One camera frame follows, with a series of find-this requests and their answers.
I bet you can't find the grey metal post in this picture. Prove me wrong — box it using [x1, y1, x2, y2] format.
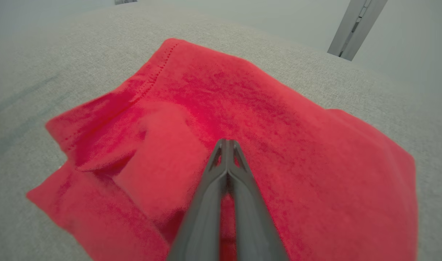
[327, 0, 388, 62]

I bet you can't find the red white basketball jersey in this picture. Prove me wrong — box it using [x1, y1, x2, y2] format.
[25, 38, 419, 261]

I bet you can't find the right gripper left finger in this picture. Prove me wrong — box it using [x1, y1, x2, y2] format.
[166, 139, 229, 261]

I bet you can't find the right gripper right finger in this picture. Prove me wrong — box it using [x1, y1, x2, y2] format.
[226, 139, 289, 261]

